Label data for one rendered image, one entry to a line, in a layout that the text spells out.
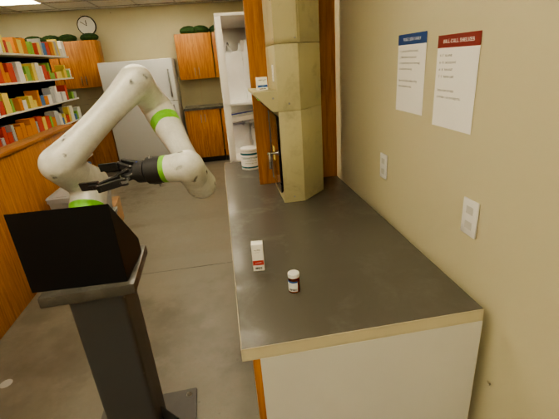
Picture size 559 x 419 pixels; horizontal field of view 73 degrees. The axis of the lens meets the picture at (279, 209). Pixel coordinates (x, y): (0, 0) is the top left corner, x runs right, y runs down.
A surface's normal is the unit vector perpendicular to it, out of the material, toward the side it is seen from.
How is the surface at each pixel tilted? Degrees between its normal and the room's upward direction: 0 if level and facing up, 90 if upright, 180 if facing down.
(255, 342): 1
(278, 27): 90
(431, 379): 90
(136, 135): 90
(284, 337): 1
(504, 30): 90
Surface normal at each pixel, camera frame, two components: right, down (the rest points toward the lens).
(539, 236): -0.99, 0.12
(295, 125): 0.16, 0.36
